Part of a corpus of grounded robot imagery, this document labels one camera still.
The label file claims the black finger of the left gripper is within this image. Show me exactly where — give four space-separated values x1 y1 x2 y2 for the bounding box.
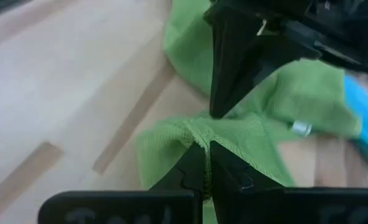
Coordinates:
253 27 323 93
208 12 267 120

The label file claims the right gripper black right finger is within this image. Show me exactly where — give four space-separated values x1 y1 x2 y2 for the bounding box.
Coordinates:
210 140 368 224

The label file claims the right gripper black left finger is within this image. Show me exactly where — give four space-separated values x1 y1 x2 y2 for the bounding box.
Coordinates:
37 142 207 224

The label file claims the green microfiber towel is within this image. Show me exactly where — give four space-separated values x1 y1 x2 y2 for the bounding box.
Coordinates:
163 0 363 140
136 113 296 224

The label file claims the blue microfiber towel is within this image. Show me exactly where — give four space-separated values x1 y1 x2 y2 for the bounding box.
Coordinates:
344 74 368 179

